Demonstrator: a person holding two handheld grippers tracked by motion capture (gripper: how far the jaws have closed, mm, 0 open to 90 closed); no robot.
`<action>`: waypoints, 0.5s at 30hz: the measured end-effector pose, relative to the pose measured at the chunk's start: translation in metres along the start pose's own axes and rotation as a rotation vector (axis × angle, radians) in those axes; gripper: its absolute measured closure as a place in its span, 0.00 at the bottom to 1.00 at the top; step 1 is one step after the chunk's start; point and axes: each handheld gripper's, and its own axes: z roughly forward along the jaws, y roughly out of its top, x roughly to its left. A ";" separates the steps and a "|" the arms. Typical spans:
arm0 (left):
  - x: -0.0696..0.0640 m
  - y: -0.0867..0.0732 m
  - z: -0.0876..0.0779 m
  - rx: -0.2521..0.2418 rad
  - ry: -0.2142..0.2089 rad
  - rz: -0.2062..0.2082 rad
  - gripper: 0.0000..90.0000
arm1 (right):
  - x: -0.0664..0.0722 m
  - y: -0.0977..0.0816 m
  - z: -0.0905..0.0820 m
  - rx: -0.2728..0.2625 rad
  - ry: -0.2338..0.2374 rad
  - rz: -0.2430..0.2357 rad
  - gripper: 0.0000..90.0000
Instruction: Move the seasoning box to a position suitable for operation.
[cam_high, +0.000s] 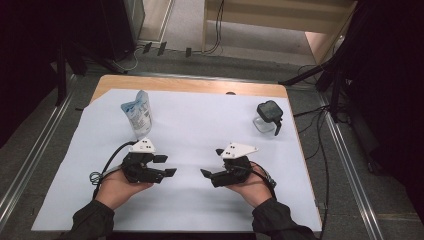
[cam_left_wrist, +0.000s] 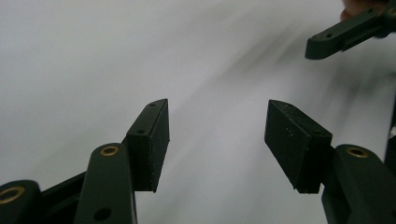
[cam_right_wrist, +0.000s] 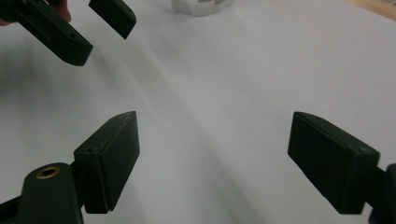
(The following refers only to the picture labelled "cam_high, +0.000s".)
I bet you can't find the dark curtain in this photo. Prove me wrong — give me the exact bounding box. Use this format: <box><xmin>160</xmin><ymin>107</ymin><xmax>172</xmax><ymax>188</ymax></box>
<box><xmin>346</xmin><ymin>0</ymin><xmax>424</xmax><ymax>224</ymax></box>

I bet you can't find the right hand-held gripper cable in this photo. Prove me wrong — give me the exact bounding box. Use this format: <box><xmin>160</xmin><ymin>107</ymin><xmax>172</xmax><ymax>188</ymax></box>
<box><xmin>249</xmin><ymin>161</ymin><xmax>278</xmax><ymax>201</ymax></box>

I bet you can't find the white floor cable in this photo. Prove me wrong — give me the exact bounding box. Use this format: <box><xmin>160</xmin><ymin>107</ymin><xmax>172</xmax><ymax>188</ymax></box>
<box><xmin>111</xmin><ymin>46</ymin><xmax>148</xmax><ymax>73</ymax></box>

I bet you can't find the light wooden shelf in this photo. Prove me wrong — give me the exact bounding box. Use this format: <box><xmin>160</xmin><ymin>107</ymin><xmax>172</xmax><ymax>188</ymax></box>
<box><xmin>201</xmin><ymin>0</ymin><xmax>359</xmax><ymax>66</ymax></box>

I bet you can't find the person's left hand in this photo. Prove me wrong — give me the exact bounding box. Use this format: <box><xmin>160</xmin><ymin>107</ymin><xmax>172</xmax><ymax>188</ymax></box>
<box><xmin>94</xmin><ymin>164</ymin><xmax>154</xmax><ymax>211</ymax></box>

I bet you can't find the person's right hand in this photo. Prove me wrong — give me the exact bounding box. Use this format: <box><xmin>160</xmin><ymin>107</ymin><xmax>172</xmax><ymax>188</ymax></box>
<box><xmin>224</xmin><ymin>166</ymin><xmax>275</xmax><ymax>208</ymax></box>

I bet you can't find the black hanging cable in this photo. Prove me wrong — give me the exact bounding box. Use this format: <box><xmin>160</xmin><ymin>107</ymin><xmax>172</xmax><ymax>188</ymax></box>
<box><xmin>199</xmin><ymin>0</ymin><xmax>225</xmax><ymax>55</ymax></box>

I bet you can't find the white table mat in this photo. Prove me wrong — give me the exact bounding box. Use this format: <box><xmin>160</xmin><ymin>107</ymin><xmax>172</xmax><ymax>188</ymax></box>
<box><xmin>31</xmin><ymin>88</ymin><xmax>323</xmax><ymax>233</ymax></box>

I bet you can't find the white and blue pouch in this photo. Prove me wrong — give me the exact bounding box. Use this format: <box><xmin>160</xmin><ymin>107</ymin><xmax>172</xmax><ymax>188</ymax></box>
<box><xmin>120</xmin><ymin>89</ymin><xmax>153</xmax><ymax>140</ymax></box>

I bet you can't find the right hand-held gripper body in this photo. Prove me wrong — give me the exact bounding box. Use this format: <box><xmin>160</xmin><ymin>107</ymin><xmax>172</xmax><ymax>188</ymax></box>
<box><xmin>210</xmin><ymin>142</ymin><xmax>259</xmax><ymax>188</ymax></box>

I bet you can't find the black floor cable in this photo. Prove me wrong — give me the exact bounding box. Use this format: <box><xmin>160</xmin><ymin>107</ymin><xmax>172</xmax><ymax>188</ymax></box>
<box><xmin>293</xmin><ymin>104</ymin><xmax>332</xmax><ymax>240</ymax></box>

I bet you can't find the black metal stand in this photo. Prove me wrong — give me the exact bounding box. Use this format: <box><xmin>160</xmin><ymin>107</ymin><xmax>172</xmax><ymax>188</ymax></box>
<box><xmin>49</xmin><ymin>36</ymin><xmax>128</xmax><ymax>108</ymax></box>

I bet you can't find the dark cabinet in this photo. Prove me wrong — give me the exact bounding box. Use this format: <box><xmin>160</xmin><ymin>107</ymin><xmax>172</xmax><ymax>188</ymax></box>
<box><xmin>99</xmin><ymin>0</ymin><xmax>146</xmax><ymax>63</ymax></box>

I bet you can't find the hand-held gripper cable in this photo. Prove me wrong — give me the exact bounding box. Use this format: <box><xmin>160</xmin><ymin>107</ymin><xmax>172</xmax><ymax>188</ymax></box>
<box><xmin>89</xmin><ymin>140</ymin><xmax>138</xmax><ymax>200</ymax></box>
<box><xmin>249</xmin><ymin>161</ymin><xmax>278</xmax><ymax>201</ymax></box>

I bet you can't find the black tripod stand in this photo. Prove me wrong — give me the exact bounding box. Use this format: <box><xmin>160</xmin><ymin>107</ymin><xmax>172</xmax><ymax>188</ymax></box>
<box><xmin>278</xmin><ymin>49</ymin><xmax>354</xmax><ymax>123</ymax></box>

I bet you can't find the metal floor rail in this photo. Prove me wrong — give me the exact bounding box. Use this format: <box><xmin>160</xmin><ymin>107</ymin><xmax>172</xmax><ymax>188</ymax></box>
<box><xmin>318</xmin><ymin>93</ymin><xmax>384</xmax><ymax>240</ymax></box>
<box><xmin>0</xmin><ymin>74</ymin><xmax>79</xmax><ymax>231</ymax></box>

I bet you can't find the glass jar with black lid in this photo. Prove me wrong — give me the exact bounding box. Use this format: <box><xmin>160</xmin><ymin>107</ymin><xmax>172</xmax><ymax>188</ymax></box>
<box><xmin>252</xmin><ymin>99</ymin><xmax>284</xmax><ymax>137</ymax></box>

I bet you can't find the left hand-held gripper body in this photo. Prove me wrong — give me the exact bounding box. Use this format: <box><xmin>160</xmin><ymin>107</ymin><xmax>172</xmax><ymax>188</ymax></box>
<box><xmin>120</xmin><ymin>137</ymin><xmax>167</xmax><ymax>184</ymax></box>

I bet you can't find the left hand-held gripper cable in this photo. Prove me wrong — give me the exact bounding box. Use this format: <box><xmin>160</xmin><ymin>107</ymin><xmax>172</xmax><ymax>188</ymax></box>
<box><xmin>89</xmin><ymin>140</ymin><xmax>138</xmax><ymax>200</ymax></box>

